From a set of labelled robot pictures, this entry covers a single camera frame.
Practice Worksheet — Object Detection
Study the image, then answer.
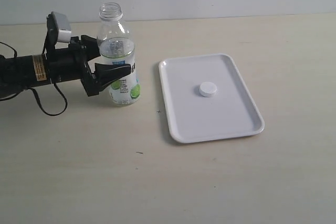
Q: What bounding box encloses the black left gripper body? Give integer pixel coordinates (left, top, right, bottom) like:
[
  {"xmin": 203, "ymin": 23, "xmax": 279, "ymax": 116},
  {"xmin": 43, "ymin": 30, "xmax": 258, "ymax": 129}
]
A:
[{"xmin": 46, "ymin": 36, "xmax": 100, "ymax": 97}]

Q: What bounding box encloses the clear plastic drink bottle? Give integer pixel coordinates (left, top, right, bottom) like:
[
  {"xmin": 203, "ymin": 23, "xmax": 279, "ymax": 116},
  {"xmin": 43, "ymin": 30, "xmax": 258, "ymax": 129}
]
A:
[{"xmin": 97, "ymin": 2, "xmax": 140, "ymax": 106}]

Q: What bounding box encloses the white bottle cap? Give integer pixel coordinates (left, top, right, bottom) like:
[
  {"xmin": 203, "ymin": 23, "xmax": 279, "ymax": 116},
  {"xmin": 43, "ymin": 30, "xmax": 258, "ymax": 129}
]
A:
[{"xmin": 198, "ymin": 82, "xmax": 217, "ymax": 98}]

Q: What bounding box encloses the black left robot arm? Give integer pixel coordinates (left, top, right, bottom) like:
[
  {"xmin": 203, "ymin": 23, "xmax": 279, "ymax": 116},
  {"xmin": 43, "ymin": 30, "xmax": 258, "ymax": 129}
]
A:
[{"xmin": 1, "ymin": 35, "xmax": 131, "ymax": 98}]

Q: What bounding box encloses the white plastic tray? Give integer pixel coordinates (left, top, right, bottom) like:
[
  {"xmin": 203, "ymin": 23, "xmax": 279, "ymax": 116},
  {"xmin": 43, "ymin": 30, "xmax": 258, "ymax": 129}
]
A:
[{"xmin": 159, "ymin": 53, "xmax": 265, "ymax": 144}]

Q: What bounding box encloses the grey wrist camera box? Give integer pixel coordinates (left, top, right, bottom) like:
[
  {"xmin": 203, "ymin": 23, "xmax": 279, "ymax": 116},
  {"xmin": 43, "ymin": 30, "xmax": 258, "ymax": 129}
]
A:
[{"xmin": 47, "ymin": 11, "xmax": 72, "ymax": 48}]

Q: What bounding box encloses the black camera cable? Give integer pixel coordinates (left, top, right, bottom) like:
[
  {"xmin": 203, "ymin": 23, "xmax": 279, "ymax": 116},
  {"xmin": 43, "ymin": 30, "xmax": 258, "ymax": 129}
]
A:
[{"xmin": 0, "ymin": 32, "xmax": 68, "ymax": 116}]

